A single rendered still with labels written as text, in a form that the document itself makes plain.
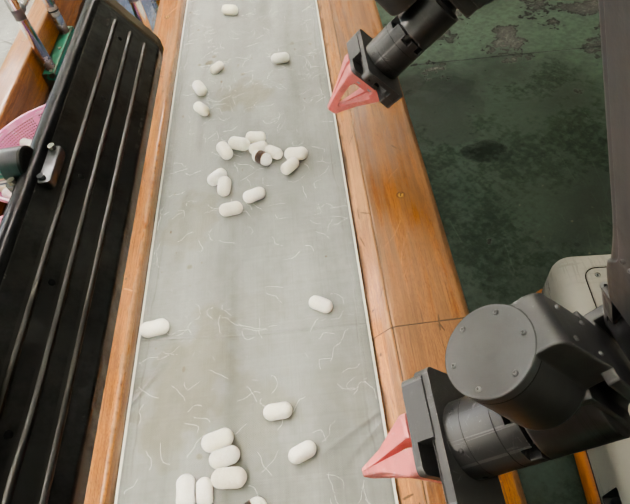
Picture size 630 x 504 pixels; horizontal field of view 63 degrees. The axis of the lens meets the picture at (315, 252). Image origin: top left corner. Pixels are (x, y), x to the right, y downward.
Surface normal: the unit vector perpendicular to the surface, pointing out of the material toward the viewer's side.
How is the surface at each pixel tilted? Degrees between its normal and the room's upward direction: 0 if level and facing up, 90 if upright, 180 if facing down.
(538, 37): 0
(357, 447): 0
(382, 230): 0
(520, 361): 40
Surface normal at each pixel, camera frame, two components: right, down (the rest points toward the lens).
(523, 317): -0.73, -0.46
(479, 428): -0.69, -0.19
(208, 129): -0.12, -0.60
